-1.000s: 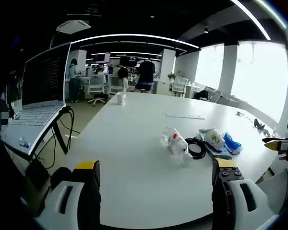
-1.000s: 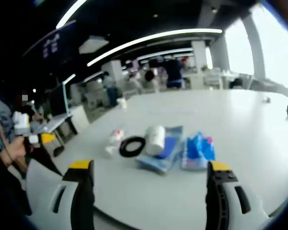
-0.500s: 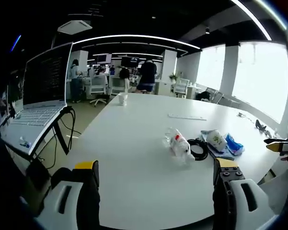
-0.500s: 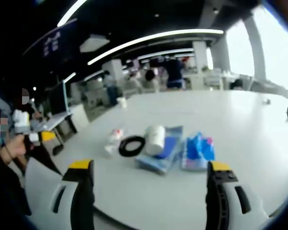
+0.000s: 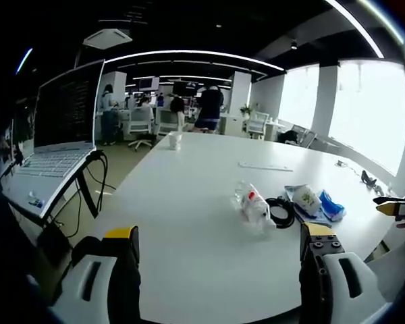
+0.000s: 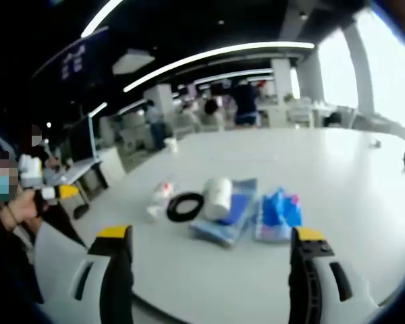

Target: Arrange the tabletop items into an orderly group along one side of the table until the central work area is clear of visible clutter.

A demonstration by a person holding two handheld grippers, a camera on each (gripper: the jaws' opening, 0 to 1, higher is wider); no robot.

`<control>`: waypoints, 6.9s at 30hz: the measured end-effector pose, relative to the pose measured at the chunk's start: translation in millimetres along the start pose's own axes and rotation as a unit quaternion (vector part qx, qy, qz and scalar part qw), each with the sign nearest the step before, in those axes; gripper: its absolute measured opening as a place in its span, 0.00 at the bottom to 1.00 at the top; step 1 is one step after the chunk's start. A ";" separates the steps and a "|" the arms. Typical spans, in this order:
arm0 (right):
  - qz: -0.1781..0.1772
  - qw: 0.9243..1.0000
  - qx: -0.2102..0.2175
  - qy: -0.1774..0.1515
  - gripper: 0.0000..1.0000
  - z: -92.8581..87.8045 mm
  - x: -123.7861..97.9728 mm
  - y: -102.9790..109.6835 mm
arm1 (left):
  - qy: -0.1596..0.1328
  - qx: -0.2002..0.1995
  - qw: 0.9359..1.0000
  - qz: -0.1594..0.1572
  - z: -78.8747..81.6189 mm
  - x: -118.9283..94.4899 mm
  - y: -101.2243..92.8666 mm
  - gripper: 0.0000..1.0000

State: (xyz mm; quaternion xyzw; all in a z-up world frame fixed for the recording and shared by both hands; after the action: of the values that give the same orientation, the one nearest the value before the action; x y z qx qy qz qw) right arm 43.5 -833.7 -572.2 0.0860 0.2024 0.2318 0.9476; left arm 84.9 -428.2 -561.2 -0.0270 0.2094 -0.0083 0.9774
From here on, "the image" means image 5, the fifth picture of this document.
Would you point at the ceiling air conditioner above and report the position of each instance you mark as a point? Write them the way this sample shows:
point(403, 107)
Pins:
point(107, 38)

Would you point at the white office chair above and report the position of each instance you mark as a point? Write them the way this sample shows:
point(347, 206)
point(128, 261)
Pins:
point(140, 126)
point(257, 125)
point(167, 123)

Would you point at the open silver laptop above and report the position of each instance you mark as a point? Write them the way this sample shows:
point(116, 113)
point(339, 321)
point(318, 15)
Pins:
point(57, 135)

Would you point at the black laptop stand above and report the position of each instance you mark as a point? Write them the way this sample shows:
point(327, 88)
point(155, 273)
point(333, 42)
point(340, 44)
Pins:
point(84, 192)

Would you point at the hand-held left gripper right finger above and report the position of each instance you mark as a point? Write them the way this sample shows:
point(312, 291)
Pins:
point(337, 273)

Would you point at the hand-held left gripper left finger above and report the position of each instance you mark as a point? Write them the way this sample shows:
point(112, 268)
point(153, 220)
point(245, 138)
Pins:
point(98, 270)

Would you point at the black clip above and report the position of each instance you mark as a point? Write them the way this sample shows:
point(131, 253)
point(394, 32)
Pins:
point(369, 179)

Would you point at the green potted plant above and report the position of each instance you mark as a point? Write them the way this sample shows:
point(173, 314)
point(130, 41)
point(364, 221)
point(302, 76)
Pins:
point(245, 109)

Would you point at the blue tissue packet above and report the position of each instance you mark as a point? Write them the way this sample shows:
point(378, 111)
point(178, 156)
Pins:
point(331, 208)

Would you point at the white flat bar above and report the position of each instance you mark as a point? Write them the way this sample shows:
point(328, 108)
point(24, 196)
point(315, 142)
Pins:
point(265, 165)

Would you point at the white paper cup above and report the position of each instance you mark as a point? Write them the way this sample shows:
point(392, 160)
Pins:
point(174, 139)

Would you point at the clear plastic bottle red label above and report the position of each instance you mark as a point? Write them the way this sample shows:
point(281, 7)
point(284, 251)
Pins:
point(254, 207)

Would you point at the white green printed packet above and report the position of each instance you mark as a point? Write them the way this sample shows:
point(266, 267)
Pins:
point(305, 198)

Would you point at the grey mesh chair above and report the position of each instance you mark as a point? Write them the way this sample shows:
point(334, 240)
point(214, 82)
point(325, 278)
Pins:
point(305, 136)

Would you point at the white table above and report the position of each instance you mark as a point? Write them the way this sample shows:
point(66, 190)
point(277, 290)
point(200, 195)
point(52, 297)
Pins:
point(195, 209)

